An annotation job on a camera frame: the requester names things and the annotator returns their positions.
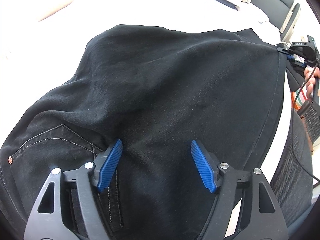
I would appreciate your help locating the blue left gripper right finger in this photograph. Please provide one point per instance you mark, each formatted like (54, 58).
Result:
(206, 164)

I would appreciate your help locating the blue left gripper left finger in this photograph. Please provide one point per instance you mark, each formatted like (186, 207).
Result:
(106, 164)

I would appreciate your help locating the black denim pants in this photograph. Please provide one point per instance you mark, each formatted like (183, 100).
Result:
(156, 90)

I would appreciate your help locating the person's right hand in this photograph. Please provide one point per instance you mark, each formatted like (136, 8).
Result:
(310, 79)

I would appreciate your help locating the white bed sheet mattress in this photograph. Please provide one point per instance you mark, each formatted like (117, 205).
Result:
(42, 41)

